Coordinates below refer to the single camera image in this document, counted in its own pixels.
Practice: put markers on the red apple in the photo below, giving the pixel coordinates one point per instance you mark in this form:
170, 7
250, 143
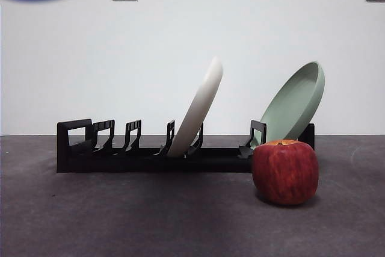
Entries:
284, 172

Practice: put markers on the green plate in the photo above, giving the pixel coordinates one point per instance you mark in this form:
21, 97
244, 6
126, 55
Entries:
290, 109

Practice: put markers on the black plate rack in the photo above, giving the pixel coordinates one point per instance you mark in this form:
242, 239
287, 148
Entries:
150, 163

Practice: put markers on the white plate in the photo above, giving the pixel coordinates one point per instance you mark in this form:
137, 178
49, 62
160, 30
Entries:
199, 109

